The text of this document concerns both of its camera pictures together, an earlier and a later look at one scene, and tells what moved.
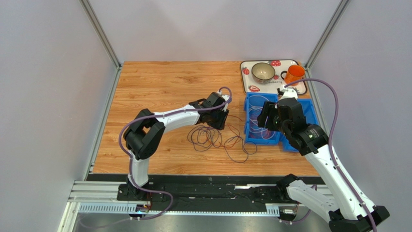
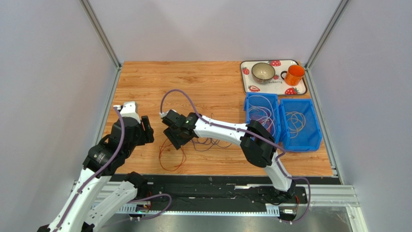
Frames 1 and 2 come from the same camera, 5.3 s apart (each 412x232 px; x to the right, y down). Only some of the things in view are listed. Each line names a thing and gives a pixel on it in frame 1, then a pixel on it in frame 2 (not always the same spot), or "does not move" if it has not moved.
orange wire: [232, 125] to [161, 146]
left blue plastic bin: [254, 135] does not move
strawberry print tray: [248, 84] does not move
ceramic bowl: [262, 72] does not move
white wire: [256, 101] does not move
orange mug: [295, 72] does not move
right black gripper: [268, 117] to [173, 129]
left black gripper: [220, 124] to [147, 134]
